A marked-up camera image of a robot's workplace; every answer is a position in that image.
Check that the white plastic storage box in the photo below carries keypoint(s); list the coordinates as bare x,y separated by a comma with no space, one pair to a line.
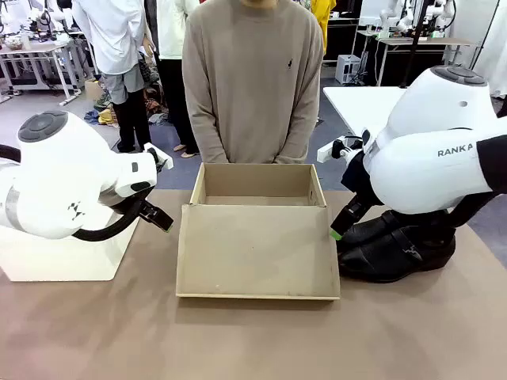
59,257

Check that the pile of patterned clothes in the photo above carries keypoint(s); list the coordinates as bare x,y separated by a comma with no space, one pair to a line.
156,107

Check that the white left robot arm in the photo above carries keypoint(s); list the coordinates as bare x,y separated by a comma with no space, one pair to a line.
59,178

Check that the background table with robot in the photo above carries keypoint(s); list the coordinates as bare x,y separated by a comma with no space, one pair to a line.
428,41

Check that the person in white jacket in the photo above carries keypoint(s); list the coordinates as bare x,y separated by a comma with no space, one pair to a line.
170,59

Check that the small white background robot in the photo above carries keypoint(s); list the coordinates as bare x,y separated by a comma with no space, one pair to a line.
390,17

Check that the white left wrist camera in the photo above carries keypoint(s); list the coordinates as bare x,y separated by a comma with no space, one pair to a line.
162,158

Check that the brown cardboard shoe box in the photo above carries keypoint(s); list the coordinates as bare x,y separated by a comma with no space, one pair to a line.
253,253

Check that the black tripod pole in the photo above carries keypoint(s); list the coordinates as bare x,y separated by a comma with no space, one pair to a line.
416,47

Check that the small background cardboard box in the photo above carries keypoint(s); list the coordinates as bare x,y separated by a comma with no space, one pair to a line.
93,89

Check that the grey-legged background desk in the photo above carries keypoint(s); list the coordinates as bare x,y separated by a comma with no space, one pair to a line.
35,49

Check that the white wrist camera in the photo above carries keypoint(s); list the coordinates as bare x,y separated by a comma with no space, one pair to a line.
162,158
328,150

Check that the white open-frame cabinet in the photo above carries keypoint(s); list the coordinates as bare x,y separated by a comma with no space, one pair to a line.
348,69

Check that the person in yellow garment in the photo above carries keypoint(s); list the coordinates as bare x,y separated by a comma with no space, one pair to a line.
325,20

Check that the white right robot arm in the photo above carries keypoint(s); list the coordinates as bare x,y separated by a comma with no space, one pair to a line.
428,158

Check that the person's left forearm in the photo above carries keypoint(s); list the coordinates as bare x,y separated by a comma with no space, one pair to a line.
301,134

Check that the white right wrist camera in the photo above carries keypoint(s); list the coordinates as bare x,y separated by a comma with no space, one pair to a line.
328,150

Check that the person in beige sweater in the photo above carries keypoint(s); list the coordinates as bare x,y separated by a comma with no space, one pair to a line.
253,79

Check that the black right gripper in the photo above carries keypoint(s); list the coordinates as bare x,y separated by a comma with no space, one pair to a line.
358,178

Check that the person's right forearm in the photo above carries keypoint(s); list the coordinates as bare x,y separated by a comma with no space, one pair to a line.
206,134

